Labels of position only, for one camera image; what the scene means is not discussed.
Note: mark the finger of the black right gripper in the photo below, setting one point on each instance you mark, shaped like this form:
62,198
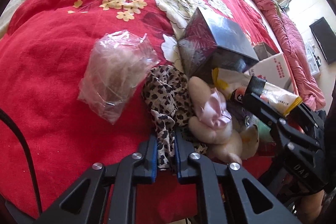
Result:
285,132
311,124

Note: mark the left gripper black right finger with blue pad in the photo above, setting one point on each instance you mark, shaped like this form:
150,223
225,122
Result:
227,193

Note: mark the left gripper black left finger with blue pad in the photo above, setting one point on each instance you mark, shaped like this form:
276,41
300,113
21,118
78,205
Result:
101,192

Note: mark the cream plush toy pink bow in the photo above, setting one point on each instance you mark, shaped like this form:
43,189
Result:
213,125

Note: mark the white yellow snack packet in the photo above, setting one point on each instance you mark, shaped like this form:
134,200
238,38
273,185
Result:
235,85

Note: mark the leopard print cloth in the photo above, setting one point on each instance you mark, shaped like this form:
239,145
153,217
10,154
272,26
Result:
166,95

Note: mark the clear plastic bag with fluff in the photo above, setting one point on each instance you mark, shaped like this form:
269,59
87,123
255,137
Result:
118,63

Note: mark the person's hand with painted nails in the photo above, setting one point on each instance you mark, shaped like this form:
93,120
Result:
309,207

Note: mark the green egg-shaped sponge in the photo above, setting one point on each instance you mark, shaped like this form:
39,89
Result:
264,132

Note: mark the pink quilted comforter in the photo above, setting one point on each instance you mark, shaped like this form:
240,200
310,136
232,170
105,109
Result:
292,45

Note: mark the white drawer cabinet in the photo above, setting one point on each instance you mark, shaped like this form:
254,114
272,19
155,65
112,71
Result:
313,60

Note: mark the red and white carton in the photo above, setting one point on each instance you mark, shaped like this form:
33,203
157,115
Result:
274,69

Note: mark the red floral blanket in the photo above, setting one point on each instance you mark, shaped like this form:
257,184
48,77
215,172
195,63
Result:
44,54

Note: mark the dark shallow tray box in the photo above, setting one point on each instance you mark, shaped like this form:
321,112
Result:
263,51

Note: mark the black square gift box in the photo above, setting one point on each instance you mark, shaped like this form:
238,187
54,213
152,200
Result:
212,41

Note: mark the black wall television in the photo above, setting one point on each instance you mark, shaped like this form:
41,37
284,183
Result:
326,39

